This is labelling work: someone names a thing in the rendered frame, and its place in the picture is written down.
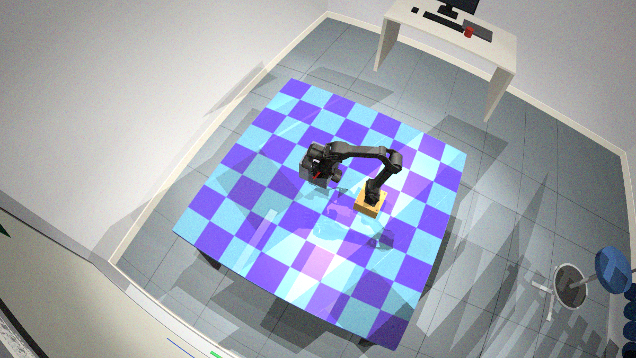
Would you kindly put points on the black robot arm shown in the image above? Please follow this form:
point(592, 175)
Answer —
point(341, 150)

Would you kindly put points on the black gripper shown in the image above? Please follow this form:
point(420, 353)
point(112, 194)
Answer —
point(325, 171)

